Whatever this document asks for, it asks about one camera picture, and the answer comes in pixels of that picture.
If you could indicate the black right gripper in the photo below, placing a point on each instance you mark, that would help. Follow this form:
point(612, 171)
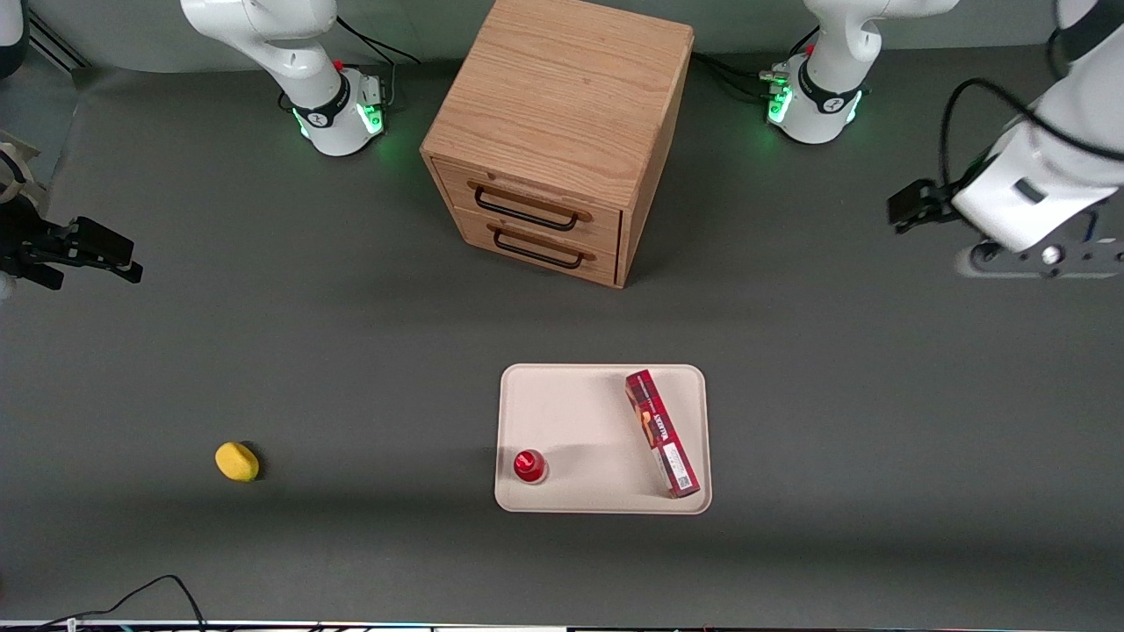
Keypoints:
point(26, 243)

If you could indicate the wooden drawer front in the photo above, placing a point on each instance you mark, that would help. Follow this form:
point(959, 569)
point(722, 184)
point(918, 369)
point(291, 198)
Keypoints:
point(544, 254)
point(527, 206)

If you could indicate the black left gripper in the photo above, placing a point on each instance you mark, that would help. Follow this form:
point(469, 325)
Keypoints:
point(938, 204)

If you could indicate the red tartan cookie box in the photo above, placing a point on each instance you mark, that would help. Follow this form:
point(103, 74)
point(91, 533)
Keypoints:
point(660, 430)

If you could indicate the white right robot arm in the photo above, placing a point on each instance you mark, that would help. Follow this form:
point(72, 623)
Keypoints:
point(327, 123)

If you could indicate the aluminium frame rail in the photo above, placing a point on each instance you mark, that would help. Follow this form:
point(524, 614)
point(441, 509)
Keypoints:
point(57, 44)

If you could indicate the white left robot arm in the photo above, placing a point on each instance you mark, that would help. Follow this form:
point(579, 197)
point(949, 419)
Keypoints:
point(1045, 184)

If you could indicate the yellow lemon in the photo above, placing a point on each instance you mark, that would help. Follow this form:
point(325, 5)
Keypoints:
point(236, 462)

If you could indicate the beige plastic tray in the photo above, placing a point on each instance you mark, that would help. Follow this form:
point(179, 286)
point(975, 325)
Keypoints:
point(580, 421)

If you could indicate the oak wooden drawer cabinet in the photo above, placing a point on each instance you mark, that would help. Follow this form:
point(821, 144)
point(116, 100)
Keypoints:
point(562, 96)

